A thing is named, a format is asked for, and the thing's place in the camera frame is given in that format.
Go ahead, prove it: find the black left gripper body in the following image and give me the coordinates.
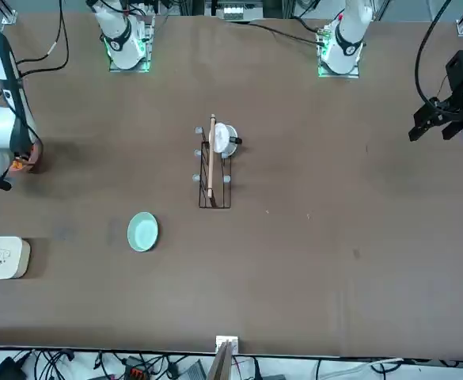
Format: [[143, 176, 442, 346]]
[[428, 50, 463, 116]]

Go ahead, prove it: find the green bowl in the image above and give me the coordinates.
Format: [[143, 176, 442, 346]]
[[127, 211, 161, 253]]

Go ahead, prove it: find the pink bowl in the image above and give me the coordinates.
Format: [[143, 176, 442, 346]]
[[15, 140, 43, 175]]

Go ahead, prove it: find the white cup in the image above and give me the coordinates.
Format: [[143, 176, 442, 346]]
[[214, 122, 243, 158]]

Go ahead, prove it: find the wooden rack rod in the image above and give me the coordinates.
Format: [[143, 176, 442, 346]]
[[207, 113, 218, 198]]

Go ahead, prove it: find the grey power strip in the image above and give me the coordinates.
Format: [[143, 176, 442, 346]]
[[217, 0, 256, 21]]

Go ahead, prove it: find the wooden board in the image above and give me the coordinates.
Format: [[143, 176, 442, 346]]
[[207, 338, 234, 380]]

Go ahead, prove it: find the red black connector device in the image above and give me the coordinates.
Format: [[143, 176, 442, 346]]
[[123, 363, 148, 379]]

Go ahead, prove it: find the cream bear-print rectangular tray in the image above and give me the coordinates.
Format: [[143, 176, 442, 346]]
[[0, 236, 32, 280]]

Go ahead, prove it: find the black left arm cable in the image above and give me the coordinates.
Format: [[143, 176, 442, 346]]
[[415, 0, 454, 106]]

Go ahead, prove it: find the black wire cup rack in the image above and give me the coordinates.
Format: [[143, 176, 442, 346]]
[[193, 113, 244, 210]]

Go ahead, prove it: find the black gripper cable with tag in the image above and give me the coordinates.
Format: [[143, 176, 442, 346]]
[[15, 0, 70, 77]]

